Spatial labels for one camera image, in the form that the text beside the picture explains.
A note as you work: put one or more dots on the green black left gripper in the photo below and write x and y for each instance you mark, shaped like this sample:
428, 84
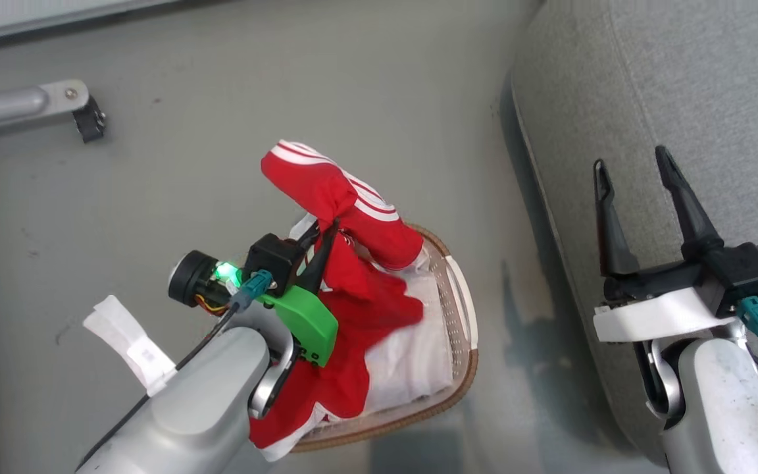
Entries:
300, 322

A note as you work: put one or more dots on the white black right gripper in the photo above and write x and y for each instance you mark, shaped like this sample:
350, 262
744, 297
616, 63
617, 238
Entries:
662, 309

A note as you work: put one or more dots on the red garment white stripes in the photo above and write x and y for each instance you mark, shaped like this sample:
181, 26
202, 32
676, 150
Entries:
366, 230

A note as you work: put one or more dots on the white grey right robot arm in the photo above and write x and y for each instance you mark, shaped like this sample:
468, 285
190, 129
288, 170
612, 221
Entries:
721, 408

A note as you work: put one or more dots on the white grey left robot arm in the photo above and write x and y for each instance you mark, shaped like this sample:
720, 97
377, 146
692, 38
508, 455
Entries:
201, 408

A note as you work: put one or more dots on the cream laundry basket brown rim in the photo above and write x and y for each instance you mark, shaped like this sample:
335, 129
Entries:
464, 316

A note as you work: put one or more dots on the grey fabric sofa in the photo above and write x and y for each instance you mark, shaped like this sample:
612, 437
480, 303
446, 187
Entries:
682, 79

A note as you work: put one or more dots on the grey metal furniture leg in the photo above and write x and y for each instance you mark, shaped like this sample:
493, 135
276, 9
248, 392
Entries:
4, 108

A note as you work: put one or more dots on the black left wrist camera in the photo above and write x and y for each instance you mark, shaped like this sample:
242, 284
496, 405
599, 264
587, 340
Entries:
188, 278

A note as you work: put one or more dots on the grey wall baseboard strip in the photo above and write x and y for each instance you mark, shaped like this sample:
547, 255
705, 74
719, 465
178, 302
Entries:
37, 16

